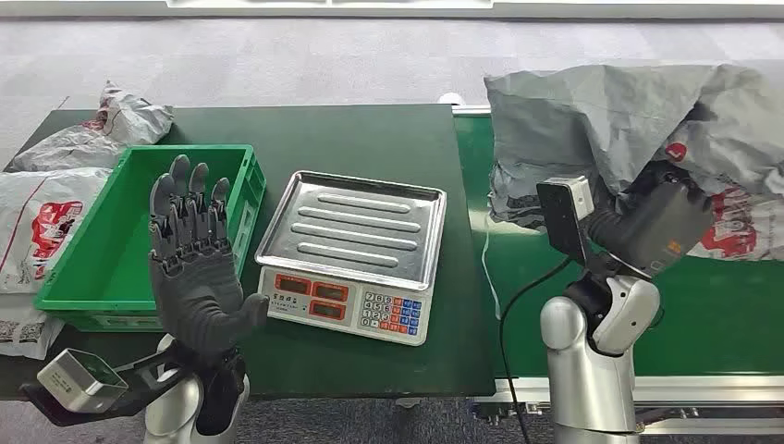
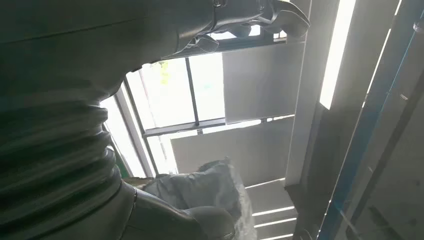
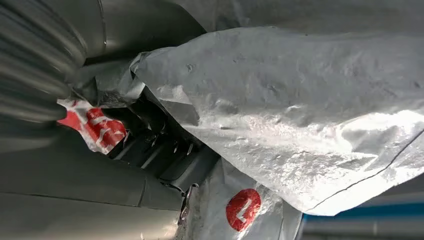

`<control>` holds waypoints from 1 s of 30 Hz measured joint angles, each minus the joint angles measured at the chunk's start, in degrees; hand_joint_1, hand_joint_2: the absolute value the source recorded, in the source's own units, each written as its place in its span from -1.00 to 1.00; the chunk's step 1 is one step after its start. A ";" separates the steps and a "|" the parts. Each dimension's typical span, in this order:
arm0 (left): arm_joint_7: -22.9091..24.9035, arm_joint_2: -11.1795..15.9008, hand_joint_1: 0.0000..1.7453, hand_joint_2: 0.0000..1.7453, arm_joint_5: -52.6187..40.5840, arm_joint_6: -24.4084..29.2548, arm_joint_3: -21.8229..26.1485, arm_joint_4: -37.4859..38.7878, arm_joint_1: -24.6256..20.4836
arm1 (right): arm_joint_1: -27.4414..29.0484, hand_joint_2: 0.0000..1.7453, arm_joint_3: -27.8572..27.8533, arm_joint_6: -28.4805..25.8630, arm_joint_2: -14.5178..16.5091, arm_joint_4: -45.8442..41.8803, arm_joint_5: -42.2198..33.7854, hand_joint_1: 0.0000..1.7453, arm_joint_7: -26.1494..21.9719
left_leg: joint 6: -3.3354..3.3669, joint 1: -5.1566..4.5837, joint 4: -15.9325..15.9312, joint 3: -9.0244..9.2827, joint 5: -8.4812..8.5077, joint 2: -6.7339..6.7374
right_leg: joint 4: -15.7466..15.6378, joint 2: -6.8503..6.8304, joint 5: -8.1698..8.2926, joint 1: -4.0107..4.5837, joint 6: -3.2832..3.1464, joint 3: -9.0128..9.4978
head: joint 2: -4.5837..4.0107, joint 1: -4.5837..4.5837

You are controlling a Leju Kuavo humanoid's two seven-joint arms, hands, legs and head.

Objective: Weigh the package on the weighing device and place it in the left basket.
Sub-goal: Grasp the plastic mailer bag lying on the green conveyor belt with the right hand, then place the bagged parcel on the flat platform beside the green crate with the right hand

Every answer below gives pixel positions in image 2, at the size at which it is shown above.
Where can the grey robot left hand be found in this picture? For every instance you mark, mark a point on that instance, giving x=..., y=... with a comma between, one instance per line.
x=82, y=43

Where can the white grey printed plastic package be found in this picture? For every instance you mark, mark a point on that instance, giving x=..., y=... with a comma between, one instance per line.
x=198, y=188

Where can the grey roller blind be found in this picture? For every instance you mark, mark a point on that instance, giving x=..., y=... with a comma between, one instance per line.
x=261, y=82
x=248, y=149

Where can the white building pillar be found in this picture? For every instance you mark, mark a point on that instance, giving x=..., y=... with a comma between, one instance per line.
x=308, y=99

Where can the grey window frame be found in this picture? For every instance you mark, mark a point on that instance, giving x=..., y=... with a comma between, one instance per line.
x=192, y=96

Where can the blue edged metal rail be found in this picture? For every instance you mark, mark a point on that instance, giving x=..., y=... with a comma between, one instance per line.
x=367, y=132

